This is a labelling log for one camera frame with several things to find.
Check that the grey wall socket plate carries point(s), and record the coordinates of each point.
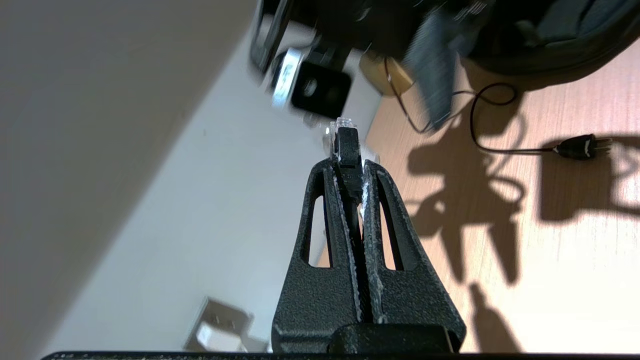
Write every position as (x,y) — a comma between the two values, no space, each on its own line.
(225,312)

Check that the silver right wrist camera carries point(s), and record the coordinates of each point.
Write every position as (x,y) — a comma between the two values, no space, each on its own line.
(320,90)

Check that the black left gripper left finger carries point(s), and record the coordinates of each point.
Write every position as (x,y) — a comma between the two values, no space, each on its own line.
(315,300)

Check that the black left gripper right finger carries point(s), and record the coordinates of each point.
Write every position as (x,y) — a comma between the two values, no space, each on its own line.
(415,300)

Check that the brass desk lamp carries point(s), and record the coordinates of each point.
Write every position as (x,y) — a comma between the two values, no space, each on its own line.
(387,72)

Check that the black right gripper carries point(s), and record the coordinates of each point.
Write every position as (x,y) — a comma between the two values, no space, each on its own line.
(270,35)

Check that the white power adapter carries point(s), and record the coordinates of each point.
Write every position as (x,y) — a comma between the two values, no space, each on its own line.
(217,337)

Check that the black fabric backpack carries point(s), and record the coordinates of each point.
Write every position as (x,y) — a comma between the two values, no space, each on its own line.
(560,35)

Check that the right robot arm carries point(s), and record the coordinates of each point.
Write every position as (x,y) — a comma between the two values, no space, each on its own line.
(380,20)

